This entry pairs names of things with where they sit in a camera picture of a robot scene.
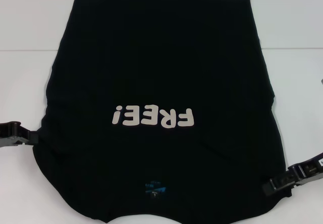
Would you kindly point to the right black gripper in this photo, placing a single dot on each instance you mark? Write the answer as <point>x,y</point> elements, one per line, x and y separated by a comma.
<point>310,169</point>

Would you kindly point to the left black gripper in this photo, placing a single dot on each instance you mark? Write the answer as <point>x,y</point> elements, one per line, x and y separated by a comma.
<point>7,133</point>

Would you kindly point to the black shirt with FREE print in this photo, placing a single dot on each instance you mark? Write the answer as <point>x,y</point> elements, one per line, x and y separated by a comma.
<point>161,57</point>

